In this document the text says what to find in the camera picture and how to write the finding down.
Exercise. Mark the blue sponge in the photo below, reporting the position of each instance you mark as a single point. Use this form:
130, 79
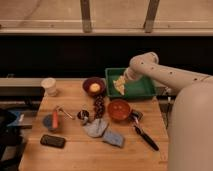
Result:
113, 138

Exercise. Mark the black handled utensil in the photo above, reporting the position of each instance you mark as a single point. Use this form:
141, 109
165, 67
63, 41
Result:
146, 138

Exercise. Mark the orange carrot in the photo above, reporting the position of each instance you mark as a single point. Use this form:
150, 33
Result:
55, 119

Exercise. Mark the dark maroon bowl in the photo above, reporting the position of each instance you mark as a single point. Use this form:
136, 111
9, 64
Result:
86, 84

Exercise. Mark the yellow banana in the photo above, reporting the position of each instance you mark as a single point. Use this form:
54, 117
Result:
119, 87

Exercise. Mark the green plastic tray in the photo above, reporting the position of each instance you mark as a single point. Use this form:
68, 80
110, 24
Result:
137, 90

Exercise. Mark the black chair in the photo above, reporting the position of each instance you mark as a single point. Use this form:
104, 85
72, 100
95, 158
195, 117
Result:
11, 141

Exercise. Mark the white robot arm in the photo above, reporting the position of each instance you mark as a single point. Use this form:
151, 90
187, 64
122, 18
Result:
191, 134

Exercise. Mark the grey cloth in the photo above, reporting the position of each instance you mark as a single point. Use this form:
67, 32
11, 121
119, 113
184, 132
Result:
96, 128

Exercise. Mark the bunch of dark grapes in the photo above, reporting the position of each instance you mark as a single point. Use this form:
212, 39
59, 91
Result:
99, 107

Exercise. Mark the red bowl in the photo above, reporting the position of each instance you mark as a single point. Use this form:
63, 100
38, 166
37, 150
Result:
118, 109

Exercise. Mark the white paper cup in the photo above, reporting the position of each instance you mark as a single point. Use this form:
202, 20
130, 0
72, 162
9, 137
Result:
49, 85

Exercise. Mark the black smartphone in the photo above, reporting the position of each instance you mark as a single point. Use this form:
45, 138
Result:
52, 141

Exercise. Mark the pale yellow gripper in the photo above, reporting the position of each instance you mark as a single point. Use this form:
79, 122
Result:
119, 82

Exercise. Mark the yellow round fruit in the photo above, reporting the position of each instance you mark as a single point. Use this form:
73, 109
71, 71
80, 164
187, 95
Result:
94, 88

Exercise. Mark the small dark metal cup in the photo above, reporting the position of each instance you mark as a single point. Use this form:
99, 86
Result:
83, 115

